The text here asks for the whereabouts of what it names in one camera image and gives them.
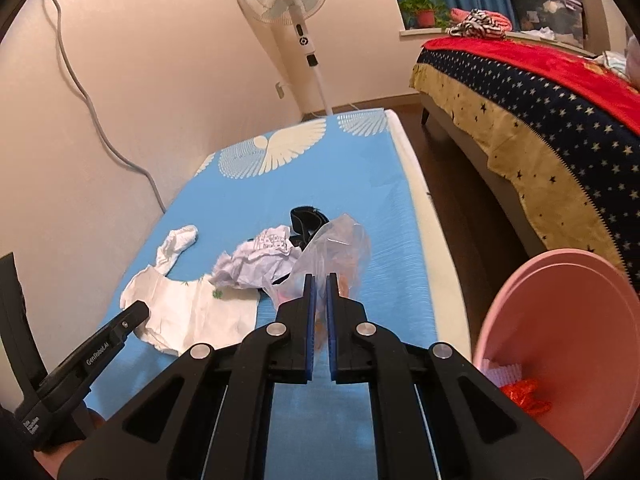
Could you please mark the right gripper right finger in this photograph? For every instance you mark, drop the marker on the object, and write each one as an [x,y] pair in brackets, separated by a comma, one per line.
[434,414]

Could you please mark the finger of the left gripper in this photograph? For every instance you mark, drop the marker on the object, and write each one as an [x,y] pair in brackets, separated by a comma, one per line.
[81,368]

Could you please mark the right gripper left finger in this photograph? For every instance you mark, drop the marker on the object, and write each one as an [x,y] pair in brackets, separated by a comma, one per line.
[207,416]

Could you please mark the pink bubble wrap sheet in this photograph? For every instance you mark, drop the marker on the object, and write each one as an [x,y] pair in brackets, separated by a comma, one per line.
[501,375]

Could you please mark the red plastic bag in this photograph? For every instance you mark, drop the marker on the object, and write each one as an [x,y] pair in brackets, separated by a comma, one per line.
[524,394]

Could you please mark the cream paper bag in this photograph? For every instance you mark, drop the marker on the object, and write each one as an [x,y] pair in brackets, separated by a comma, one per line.
[182,314]

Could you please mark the white paper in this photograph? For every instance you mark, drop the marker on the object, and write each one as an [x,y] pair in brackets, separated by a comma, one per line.
[258,262]

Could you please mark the clear plastic bag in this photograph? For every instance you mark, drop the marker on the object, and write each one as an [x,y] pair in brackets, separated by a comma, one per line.
[342,247]

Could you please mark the pink plastic trash bin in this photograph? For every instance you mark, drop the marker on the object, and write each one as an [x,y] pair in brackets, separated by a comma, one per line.
[570,320]

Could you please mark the person's left hand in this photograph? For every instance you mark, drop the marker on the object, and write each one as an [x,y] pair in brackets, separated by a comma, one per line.
[53,459]

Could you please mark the white sock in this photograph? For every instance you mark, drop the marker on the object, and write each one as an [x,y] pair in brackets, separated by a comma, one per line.
[174,244]

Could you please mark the blue bird-print mattress cover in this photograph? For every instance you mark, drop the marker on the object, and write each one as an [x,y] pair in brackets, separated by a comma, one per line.
[320,430]

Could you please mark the bed with starry blanket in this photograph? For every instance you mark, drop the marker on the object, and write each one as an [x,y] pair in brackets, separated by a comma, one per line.
[573,166]

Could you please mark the red bed blanket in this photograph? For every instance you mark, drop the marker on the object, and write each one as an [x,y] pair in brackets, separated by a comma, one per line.
[584,77]

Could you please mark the zebra striped cloth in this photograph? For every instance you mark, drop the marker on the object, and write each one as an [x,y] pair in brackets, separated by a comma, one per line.
[475,30]

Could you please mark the pink cloth on sill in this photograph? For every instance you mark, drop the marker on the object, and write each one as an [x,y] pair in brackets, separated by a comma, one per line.
[480,16]

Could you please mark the potted green plant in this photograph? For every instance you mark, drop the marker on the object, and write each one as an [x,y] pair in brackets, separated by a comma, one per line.
[425,13]

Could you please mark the striped plaid pillow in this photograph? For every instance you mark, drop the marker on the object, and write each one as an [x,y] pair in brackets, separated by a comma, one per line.
[633,61]

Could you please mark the clear plastic storage box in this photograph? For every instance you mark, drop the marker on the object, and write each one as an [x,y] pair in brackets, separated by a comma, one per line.
[562,17]

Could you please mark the wooden bookshelf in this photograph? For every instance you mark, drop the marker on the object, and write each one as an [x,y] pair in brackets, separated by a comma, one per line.
[605,27]

